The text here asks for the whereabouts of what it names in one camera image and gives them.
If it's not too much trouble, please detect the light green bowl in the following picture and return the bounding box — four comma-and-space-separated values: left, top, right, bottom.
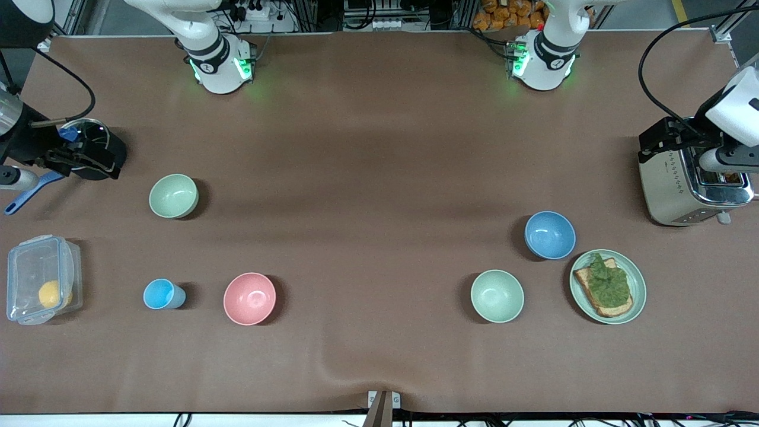
148, 173, 199, 219
470, 269, 525, 324

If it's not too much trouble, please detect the blue bowl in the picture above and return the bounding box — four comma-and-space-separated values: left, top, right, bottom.
524, 211, 576, 260

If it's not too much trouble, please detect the pink bowl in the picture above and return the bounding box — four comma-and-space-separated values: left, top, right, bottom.
223, 272, 277, 326

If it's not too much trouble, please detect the glass lid with blue knob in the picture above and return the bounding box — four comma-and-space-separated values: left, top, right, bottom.
58, 119, 111, 156

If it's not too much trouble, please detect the beige and chrome toaster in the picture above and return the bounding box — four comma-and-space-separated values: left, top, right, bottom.
639, 117, 755, 227

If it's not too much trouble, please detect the clear plastic lidded container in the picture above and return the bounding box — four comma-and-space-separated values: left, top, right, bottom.
6, 235, 84, 326

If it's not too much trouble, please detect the yellow lemon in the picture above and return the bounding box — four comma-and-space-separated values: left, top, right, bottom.
39, 280, 73, 309

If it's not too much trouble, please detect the green lettuce leaf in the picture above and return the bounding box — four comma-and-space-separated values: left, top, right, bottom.
588, 253, 630, 308

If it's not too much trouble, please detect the light green plate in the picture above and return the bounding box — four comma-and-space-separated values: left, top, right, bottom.
569, 249, 647, 325

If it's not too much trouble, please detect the toast slice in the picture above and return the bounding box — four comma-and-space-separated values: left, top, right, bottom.
573, 258, 634, 318

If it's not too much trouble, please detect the light blue cup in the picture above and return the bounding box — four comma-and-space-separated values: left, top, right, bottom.
143, 278, 186, 310

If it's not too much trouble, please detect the orange snack bag pile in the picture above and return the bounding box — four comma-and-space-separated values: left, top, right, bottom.
473, 0, 547, 31

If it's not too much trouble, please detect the white power strip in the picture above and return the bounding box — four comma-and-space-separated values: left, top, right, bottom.
228, 0, 297, 33

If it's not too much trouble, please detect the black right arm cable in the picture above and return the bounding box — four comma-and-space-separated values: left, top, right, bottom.
30, 47, 97, 128

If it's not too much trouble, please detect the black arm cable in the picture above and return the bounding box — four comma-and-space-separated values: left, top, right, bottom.
637, 5, 759, 141
30, 47, 97, 128

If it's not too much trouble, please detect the black pot with blue handle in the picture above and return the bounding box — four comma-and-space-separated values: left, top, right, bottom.
4, 119, 127, 216

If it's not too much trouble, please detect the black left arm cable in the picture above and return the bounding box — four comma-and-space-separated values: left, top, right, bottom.
637, 5, 759, 141

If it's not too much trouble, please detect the metal table edge bracket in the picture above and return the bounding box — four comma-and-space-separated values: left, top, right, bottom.
363, 390, 401, 427

